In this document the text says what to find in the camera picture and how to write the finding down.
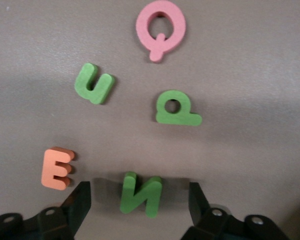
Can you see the green foam letter P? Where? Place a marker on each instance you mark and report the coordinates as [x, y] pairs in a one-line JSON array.
[[185, 117]]

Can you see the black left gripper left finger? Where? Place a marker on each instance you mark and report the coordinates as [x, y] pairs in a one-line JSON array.
[[40, 225]]

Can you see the green foam letter U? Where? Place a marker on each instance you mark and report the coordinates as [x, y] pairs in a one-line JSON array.
[[90, 92]]

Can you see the green foam letter N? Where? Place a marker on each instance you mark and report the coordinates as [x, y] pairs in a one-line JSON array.
[[130, 200]]

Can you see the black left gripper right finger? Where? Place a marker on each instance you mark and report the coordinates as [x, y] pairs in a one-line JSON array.
[[227, 227]]

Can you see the orange foam letter E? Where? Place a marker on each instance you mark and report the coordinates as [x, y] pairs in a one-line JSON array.
[[50, 170]]

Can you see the brown table cover mat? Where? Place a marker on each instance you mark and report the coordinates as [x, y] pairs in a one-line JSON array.
[[240, 75]]

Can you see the pink foam letter Q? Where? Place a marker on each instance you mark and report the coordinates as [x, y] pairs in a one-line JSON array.
[[145, 30]]

